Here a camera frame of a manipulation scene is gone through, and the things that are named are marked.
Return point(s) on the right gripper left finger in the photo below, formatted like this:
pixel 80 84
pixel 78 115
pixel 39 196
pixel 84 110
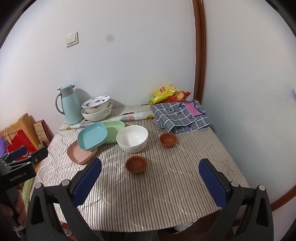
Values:
pixel 84 180

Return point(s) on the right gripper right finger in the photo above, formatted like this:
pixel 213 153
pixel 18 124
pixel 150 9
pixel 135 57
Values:
pixel 216 183

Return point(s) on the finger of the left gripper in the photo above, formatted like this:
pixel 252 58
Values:
pixel 14 155
pixel 35 158

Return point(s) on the pink square plate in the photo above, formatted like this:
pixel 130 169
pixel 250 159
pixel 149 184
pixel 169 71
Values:
pixel 79 156

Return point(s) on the light blue square plate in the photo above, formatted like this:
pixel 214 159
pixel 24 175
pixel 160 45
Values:
pixel 92 136

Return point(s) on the small brown bowl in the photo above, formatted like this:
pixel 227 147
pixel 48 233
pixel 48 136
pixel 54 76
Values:
pixel 136 164
pixel 167 140

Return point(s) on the green square plate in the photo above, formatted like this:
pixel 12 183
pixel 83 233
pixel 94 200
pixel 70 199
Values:
pixel 113 127

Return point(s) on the person's left hand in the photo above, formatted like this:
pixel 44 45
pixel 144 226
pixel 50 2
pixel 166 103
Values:
pixel 19 207

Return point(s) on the red paper bag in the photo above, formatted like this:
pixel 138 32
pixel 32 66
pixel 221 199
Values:
pixel 18 141

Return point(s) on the brown cardboard box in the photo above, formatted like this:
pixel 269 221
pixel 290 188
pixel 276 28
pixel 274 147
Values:
pixel 25 123

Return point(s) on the patterned brown box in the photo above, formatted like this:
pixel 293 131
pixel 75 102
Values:
pixel 41 132

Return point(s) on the light blue thermos jug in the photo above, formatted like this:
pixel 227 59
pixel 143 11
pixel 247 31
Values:
pixel 68 104

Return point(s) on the striped quilted table cover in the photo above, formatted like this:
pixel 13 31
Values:
pixel 168 193

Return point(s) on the large white ceramic bowl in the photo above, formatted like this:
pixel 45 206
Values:
pixel 97 116

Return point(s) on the grey checked cloth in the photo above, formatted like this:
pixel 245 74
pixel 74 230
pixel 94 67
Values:
pixel 180 117

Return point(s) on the fruit patterned rolled mat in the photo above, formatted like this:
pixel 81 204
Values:
pixel 124 118

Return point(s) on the blue crane patterned bowl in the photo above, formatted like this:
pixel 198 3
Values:
pixel 96 104

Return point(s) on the red chips bag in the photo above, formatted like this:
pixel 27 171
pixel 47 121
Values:
pixel 179 96

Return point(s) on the yellow chips bag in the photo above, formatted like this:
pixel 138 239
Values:
pixel 162 94

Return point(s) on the brown wooden door frame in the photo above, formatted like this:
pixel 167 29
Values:
pixel 200 49

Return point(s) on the white wall switch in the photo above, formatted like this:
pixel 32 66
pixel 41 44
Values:
pixel 72 39

